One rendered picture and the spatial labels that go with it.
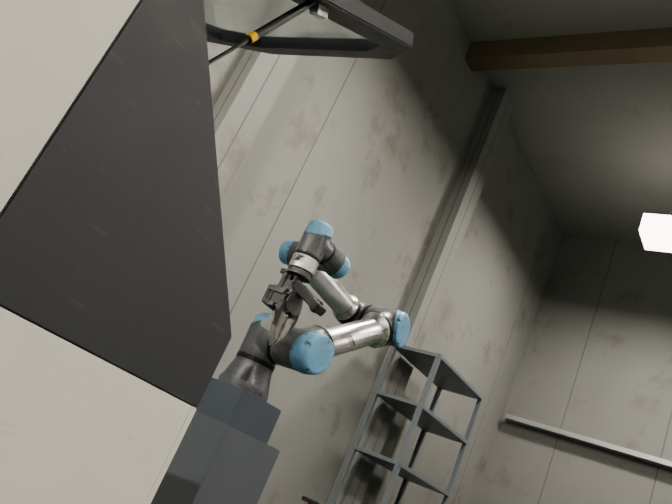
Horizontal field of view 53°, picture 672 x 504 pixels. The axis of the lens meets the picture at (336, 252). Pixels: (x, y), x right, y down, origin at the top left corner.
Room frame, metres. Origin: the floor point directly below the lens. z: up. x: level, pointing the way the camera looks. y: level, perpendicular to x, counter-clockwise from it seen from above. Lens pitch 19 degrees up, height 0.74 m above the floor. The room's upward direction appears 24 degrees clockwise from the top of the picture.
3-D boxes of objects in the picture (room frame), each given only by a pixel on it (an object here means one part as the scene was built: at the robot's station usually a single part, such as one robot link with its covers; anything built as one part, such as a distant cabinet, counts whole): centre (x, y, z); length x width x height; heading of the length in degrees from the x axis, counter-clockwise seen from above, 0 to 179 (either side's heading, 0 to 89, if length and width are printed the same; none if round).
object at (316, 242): (1.75, 0.06, 1.33); 0.09 x 0.08 x 0.11; 140
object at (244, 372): (1.93, 0.08, 0.95); 0.15 x 0.15 x 0.10
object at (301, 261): (1.74, 0.07, 1.25); 0.08 x 0.08 x 0.05
